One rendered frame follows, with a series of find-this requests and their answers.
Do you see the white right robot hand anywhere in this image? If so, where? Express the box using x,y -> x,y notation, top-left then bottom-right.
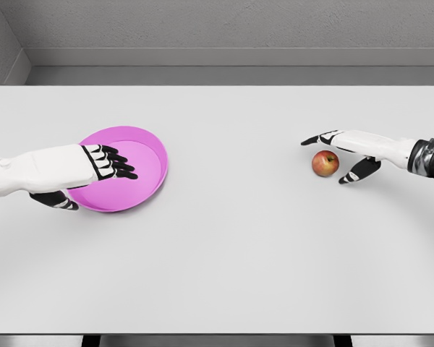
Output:
300,129 -> 402,185

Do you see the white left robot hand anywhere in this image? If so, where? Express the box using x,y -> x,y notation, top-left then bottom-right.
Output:
18,143 -> 139,212

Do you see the red yellow apple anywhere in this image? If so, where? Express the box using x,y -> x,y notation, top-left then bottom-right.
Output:
311,150 -> 340,178

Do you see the pink round plate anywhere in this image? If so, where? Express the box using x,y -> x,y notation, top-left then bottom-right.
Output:
67,125 -> 169,213

